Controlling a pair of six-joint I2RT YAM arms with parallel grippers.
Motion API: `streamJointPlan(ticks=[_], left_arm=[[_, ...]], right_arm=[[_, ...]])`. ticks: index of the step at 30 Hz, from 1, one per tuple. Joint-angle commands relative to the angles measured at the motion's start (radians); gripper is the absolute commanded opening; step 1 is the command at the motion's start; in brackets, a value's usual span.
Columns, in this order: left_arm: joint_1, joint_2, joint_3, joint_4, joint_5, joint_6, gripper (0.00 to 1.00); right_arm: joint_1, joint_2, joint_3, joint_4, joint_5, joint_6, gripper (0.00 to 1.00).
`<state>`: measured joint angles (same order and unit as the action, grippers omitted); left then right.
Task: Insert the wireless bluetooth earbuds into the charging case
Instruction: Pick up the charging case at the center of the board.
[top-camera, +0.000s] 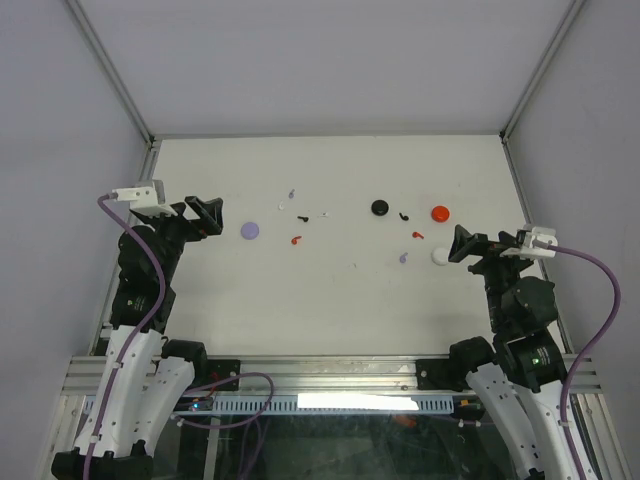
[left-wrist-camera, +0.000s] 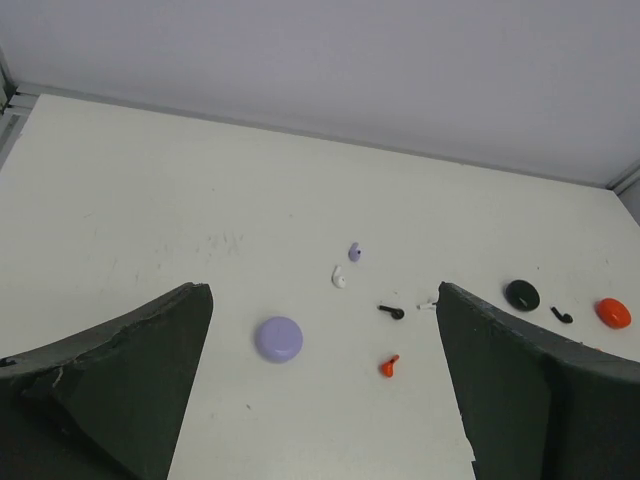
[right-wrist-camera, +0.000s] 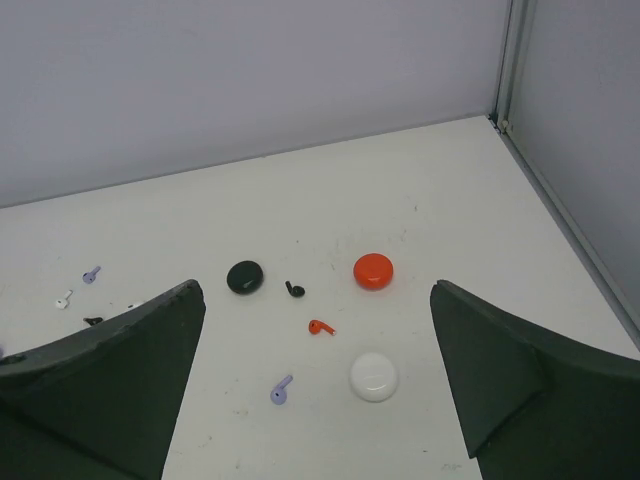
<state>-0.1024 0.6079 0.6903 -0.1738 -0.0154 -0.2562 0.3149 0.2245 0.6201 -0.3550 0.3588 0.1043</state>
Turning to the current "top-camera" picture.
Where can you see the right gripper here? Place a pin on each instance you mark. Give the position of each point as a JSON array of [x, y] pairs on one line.
[[477, 243]]

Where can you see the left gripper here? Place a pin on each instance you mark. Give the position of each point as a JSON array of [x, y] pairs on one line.
[[208, 210]]

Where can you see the purple earbud charging case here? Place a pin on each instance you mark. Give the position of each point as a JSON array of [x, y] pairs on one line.
[[250, 230]]

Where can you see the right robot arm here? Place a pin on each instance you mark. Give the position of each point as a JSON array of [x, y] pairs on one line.
[[520, 375]]

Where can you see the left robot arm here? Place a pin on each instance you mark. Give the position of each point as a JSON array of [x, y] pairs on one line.
[[145, 374]]

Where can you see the white earbud charging case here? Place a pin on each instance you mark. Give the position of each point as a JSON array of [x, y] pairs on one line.
[[440, 256]]

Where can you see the red earbud charging case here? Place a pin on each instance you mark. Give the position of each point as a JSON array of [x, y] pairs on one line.
[[440, 214]]

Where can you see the black earbud charging case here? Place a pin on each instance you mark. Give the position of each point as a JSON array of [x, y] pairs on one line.
[[379, 207]]

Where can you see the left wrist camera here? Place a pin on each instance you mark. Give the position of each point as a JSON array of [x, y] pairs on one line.
[[145, 198]]

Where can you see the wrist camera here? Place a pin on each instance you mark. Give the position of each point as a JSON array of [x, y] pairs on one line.
[[531, 242], [145, 198]]

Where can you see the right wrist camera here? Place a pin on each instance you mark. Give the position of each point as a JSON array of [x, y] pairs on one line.
[[531, 242]]

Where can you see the slotted cable duct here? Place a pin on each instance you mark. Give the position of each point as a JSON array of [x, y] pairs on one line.
[[322, 403]]

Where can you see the aluminium mounting rail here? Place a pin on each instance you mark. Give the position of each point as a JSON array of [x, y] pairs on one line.
[[383, 374]]

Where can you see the left aluminium frame post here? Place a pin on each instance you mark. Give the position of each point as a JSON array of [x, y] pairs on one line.
[[98, 50]]

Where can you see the aluminium frame post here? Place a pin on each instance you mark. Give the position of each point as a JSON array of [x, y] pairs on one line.
[[98, 50], [569, 17]]

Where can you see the right aluminium frame post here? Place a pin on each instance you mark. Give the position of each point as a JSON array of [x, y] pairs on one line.
[[569, 17]]

